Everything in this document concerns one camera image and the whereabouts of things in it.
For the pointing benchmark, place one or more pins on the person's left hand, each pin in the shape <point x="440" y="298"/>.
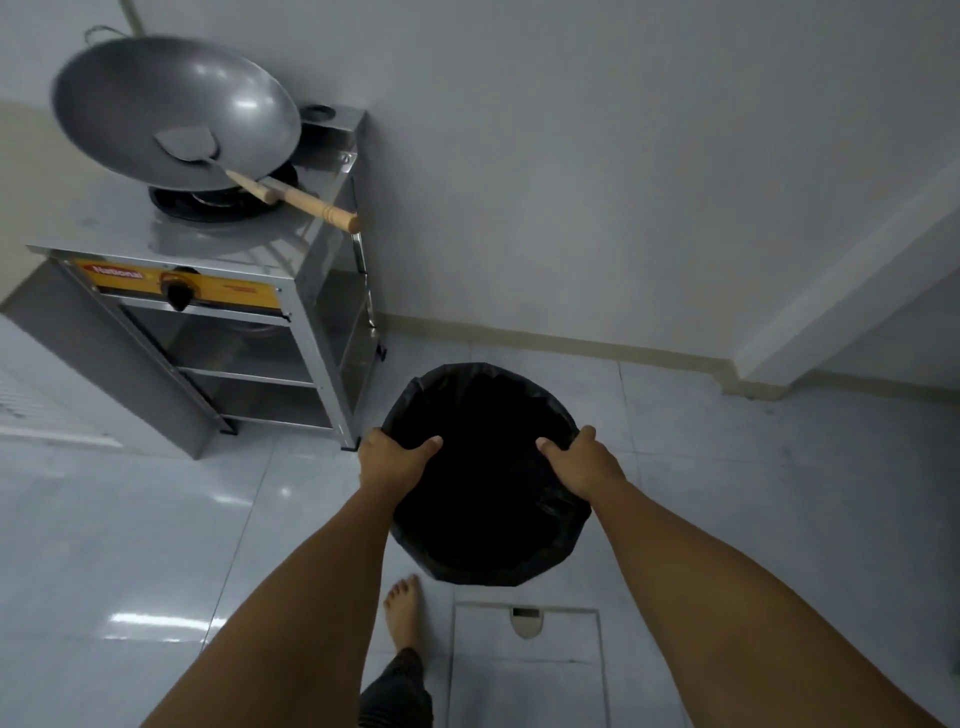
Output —
<point x="386" y="465"/>

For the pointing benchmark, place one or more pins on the person's right hand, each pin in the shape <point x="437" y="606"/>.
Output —
<point x="585" y="469"/>

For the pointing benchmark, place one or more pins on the person's right thumb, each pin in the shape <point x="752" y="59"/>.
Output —
<point x="553" y="451"/>

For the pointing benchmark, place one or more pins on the person's left thumb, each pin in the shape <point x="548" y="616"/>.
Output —
<point x="422" y="450"/>

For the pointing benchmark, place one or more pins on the black lined trash bin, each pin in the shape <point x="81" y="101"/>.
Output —
<point x="484" y="480"/>

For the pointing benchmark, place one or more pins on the person's left forearm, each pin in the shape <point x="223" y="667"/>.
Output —
<point x="292" y="622"/>

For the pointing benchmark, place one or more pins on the person's right forearm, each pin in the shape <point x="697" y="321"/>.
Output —
<point x="735" y="622"/>

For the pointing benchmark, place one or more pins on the person's left foot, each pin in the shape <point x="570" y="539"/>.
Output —
<point x="403" y="611"/>

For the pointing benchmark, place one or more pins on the floor access hatch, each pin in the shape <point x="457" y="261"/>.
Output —
<point x="526" y="667"/>

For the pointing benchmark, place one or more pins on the person's dark trouser leg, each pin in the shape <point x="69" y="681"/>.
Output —
<point x="396" y="694"/>

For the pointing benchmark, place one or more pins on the stainless steel gas stove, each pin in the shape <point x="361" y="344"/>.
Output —
<point x="225" y="300"/>

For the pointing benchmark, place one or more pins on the black stove knob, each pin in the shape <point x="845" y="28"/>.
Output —
<point x="178" y="291"/>

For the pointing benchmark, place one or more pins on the grey metal cabinet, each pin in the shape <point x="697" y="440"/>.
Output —
<point x="82" y="375"/>

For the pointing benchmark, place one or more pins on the large steel wok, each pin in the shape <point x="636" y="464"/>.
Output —
<point x="172" y="109"/>

